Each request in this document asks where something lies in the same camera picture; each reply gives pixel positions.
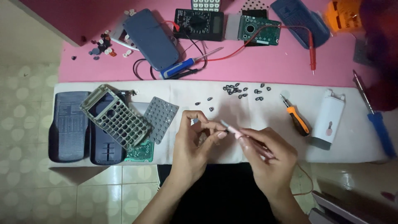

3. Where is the person's left hand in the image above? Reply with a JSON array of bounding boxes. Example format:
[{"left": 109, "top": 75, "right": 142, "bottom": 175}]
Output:
[{"left": 169, "top": 110, "right": 229, "bottom": 188}]

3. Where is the person's right hand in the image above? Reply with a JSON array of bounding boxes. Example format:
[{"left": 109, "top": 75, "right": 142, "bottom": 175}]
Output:
[{"left": 238, "top": 127, "right": 299, "bottom": 197}]

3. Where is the white cloth mat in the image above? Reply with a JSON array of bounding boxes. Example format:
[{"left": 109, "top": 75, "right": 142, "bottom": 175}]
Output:
[{"left": 48, "top": 80, "right": 389, "bottom": 165}]

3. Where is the grey rubber keypad membrane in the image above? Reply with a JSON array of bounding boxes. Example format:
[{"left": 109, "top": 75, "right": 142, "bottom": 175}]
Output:
[{"left": 143, "top": 96, "right": 180, "bottom": 145}]

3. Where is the green keypad circuit board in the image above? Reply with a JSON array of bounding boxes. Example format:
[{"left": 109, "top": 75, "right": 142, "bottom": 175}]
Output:
[{"left": 124, "top": 139, "right": 155, "bottom": 163}]

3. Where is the orange and black screwdriver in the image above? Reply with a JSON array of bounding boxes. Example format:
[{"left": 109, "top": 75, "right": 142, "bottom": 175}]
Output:
[{"left": 280, "top": 94, "right": 311, "bottom": 137}]

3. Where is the person's black clothing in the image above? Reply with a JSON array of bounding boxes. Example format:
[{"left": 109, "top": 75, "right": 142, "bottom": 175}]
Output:
[{"left": 156, "top": 162, "right": 282, "bottom": 224}]

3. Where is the white cleaning kit case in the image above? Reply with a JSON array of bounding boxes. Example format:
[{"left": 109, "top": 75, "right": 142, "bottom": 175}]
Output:
[{"left": 306, "top": 89, "right": 346, "bottom": 151}]

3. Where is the scattered group of black keys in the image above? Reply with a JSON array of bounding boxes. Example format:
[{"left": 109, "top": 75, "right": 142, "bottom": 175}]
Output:
[{"left": 194, "top": 82, "right": 272, "bottom": 112}]

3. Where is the black multimeter probe lead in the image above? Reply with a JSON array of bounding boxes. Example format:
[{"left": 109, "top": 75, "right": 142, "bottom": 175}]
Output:
[{"left": 133, "top": 34, "right": 208, "bottom": 81}]

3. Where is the dark blue calculator back shell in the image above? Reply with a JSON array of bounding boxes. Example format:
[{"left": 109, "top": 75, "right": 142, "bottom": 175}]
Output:
[{"left": 90, "top": 93, "right": 128, "bottom": 166}]

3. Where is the grey device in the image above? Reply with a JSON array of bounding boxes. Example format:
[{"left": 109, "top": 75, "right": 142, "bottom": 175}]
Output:
[{"left": 308, "top": 177, "right": 398, "bottom": 224}]

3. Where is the blue and white screwdriver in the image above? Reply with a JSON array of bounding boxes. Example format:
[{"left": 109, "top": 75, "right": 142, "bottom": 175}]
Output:
[{"left": 159, "top": 47, "right": 224, "bottom": 80}]

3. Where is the red multimeter probe lead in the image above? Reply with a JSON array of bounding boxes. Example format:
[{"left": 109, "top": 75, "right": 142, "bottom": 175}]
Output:
[{"left": 162, "top": 21, "right": 317, "bottom": 76}]

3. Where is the blue-grey calculator cover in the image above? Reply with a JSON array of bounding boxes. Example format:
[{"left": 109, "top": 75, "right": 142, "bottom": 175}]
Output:
[{"left": 123, "top": 8, "right": 180, "bottom": 72}]

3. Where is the dark blue ribbed calculator cover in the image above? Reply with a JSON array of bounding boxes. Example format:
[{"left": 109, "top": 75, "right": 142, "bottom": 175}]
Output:
[{"left": 48, "top": 91, "right": 91, "bottom": 163}]

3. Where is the black digital multimeter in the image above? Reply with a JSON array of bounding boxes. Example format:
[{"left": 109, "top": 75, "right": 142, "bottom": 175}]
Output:
[{"left": 173, "top": 8, "right": 224, "bottom": 42}]

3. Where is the green board with round hole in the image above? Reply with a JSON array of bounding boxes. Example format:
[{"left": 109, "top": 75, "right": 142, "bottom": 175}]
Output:
[{"left": 238, "top": 15, "right": 282, "bottom": 46}]

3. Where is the grey display ribbon panel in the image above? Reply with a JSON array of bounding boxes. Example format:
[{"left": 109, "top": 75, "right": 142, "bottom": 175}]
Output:
[{"left": 224, "top": 14, "right": 242, "bottom": 40}]

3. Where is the white calculator body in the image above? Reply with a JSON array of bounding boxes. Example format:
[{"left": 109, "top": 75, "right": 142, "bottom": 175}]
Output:
[{"left": 110, "top": 19, "right": 139, "bottom": 51}]

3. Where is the pile of mixed calculator buttons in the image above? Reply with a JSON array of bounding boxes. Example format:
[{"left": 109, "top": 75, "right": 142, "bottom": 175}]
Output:
[{"left": 71, "top": 9, "right": 137, "bottom": 61}]

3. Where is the small grey rubber sheet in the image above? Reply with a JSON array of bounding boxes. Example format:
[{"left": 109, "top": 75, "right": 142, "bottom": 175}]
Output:
[{"left": 353, "top": 39, "right": 374, "bottom": 66}]

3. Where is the blue calculator case shell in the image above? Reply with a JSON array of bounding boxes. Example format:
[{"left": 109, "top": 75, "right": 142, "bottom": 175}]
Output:
[{"left": 270, "top": 0, "right": 331, "bottom": 50}]

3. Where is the calculator with white keys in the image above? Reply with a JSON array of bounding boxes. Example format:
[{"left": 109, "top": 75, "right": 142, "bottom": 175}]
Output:
[{"left": 191, "top": 0, "right": 221, "bottom": 12}]

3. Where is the orange plastic object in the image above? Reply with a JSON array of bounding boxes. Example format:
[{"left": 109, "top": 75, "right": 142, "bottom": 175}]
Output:
[{"left": 323, "top": 0, "right": 363, "bottom": 33}]

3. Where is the thin red wire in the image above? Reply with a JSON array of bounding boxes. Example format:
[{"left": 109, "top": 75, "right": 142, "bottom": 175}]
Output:
[{"left": 292, "top": 162, "right": 314, "bottom": 197}]

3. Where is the grey calculator front frame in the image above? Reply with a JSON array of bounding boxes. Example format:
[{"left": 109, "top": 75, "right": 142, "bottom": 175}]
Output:
[{"left": 80, "top": 84, "right": 150, "bottom": 150}]

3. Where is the blue handled long screwdriver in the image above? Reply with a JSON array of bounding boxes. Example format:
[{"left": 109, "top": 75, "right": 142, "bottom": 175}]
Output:
[{"left": 352, "top": 70, "right": 397, "bottom": 158}]

